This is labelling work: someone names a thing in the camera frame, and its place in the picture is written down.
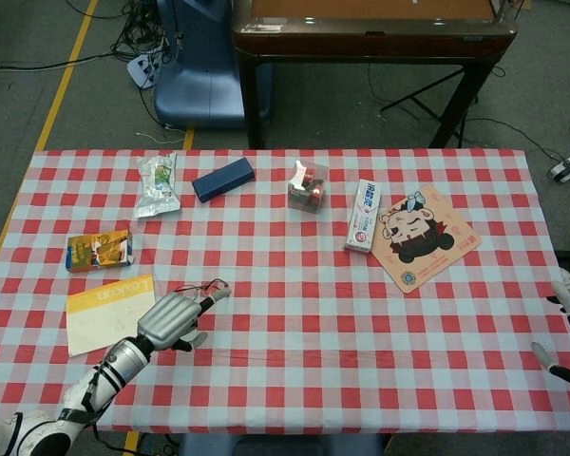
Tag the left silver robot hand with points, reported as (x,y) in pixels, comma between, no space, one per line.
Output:
(171,320)

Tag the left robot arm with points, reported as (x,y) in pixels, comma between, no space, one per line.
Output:
(100,380)

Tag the navy blue glasses case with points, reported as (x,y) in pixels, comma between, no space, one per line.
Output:
(223,179)

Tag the yellow white Lexicon book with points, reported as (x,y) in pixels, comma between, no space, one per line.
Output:
(104,318)

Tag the orange blue carton box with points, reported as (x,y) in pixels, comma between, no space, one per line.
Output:
(100,249)

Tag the dark blue seat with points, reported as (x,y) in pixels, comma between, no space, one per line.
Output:
(280,445)

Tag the red white checkered tablecloth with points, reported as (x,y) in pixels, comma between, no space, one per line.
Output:
(337,332)

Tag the white grey power strip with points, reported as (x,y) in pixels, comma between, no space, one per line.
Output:
(569,166)

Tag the clear plastic cube box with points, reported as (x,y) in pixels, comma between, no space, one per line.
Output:
(306,187)

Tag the cartoon girl mouse pad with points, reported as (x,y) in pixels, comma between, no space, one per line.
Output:
(423,237)

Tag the white toothpaste box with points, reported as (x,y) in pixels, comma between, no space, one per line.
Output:
(363,218)

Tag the blue plastic chair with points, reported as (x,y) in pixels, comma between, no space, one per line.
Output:
(199,71)

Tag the white power strip with plugs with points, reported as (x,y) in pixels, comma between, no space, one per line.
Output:
(142,69)

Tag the brown mahjong table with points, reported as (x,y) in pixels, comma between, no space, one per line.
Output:
(370,38)

